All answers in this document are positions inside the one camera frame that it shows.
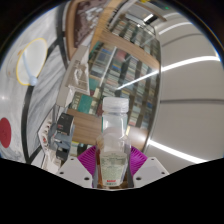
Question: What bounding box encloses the ceiling light strip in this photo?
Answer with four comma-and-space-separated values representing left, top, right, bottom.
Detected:
146, 139, 208, 164

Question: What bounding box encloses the flat round red coaster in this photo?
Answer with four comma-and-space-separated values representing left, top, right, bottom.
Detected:
0, 117, 13, 149

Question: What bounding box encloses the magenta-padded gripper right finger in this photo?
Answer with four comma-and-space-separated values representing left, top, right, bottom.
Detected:
126, 146, 170, 189

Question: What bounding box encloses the distant bookshelf row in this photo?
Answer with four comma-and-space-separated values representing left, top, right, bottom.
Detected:
106, 6, 158, 46

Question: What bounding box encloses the white mug with yellow handle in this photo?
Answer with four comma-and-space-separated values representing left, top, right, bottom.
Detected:
6, 37, 48, 87

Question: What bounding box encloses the dark grey building model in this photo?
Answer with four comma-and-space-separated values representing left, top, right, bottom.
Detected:
48, 112, 76, 161

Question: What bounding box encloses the small white model with red details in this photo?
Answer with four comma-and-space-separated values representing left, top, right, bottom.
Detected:
37, 119, 56, 158

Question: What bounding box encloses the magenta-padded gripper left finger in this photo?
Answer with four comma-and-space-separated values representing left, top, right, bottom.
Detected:
55, 145, 101, 189

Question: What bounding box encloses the white architectural ramp model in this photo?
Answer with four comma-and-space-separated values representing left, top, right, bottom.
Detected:
55, 44, 91, 108

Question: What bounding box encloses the clear plastic drink bottle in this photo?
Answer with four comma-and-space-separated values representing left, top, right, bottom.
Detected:
94, 96, 132, 190

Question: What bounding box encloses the large wooden bookshelf with books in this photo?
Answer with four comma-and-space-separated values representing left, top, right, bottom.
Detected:
68, 33, 162, 134

